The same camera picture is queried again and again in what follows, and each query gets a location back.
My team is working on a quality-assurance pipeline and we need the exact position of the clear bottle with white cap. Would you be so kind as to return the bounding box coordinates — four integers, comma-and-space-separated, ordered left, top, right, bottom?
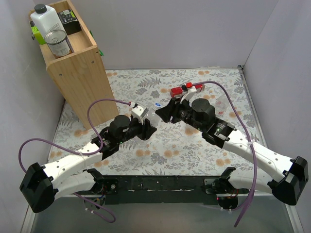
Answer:
145, 103, 162, 128

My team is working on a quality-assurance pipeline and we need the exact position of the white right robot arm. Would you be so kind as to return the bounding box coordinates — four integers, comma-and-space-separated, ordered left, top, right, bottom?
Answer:
156, 98, 309, 205

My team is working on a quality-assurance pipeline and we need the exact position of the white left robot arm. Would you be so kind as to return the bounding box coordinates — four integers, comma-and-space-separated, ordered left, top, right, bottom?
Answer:
19, 115, 160, 213

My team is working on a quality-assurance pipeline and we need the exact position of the floral patterned table mat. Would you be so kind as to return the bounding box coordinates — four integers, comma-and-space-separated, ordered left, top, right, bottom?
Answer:
48, 69, 261, 176

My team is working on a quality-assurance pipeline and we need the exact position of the red rectangular box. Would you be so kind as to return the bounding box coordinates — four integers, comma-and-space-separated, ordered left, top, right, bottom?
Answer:
170, 82, 205, 98

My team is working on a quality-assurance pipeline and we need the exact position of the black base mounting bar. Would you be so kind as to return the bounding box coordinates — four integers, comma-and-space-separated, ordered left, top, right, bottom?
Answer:
79, 175, 239, 209

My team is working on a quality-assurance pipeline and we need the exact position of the wooden shelf box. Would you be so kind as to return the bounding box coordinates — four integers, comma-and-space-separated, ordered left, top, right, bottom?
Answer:
40, 0, 119, 130

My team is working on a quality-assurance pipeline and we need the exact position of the metal tin can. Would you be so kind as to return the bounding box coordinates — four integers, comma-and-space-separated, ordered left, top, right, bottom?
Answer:
44, 29, 72, 58

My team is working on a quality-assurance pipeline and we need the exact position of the black electronic device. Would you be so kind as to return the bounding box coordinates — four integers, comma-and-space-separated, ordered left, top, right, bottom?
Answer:
57, 9, 81, 35

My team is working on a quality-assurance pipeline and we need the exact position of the green object behind shelf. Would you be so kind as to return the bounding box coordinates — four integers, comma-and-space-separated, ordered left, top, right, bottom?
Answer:
29, 21, 46, 45

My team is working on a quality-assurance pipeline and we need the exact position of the white jug with grey cap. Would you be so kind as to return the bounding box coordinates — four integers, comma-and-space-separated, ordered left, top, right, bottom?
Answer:
30, 4, 65, 38

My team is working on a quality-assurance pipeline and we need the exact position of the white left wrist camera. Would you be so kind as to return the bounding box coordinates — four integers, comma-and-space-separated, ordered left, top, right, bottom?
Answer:
131, 103, 148, 124

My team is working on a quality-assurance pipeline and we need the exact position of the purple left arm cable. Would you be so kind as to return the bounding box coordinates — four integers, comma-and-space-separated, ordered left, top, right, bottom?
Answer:
18, 99, 133, 223

